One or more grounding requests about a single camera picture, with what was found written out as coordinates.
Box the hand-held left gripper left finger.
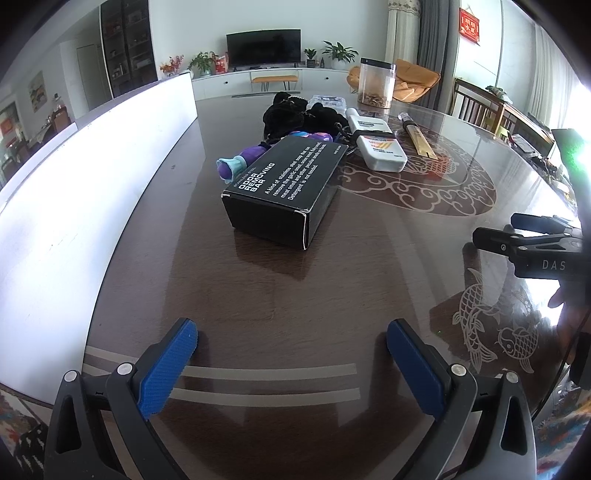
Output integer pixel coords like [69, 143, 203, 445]
[44, 318, 199, 480]

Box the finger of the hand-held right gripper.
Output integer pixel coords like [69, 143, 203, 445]
[510, 212, 581, 234]
[472, 227, 583, 260]

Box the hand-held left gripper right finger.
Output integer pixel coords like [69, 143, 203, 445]
[386, 319, 539, 480]

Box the white bottle with orange label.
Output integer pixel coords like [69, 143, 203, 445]
[358, 133, 408, 173]

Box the large white storage box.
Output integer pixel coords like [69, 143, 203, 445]
[0, 72, 198, 407]

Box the black printed cardboard box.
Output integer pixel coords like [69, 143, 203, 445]
[221, 134, 349, 251]

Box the purple toy bottle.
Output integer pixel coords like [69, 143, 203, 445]
[216, 130, 333, 182]

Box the black velvet cloth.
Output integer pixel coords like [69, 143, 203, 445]
[262, 92, 308, 143]

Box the person's right hand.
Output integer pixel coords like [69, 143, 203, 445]
[549, 279, 591, 343]

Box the wooden chair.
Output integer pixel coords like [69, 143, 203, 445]
[451, 78, 505, 136]

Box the patterned rug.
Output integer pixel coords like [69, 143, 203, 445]
[0, 387, 591, 480]

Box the orange lounge chair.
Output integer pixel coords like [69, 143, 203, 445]
[347, 59, 441, 105]

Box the clear plastic jar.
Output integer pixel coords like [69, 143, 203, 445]
[359, 58, 397, 108]

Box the grey curtain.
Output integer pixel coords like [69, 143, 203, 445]
[418, 0, 451, 110]

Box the black fabric bundle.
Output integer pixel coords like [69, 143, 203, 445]
[302, 104, 350, 137]

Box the white curtain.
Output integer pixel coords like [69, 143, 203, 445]
[387, 0, 422, 65]

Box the large leafy potted plant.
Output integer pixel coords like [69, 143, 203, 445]
[322, 41, 359, 71]

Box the cluttered wooden side table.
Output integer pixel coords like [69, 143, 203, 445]
[44, 95, 75, 136]

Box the orange bench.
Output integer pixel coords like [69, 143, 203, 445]
[250, 75, 298, 93]

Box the white television cabinet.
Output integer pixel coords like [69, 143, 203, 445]
[191, 68, 357, 101]

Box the white door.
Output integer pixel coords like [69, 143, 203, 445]
[76, 44, 103, 119]

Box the black television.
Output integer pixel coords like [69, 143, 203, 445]
[226, 28, 302, 70]

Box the dark glass bookshelf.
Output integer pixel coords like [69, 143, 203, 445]
[100, 0, 154, 98]

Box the red wall hanging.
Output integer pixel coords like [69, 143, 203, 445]
[459, 7, 482, 46]

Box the framed wall picture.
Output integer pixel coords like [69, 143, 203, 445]
[28, 71, 47, 112]

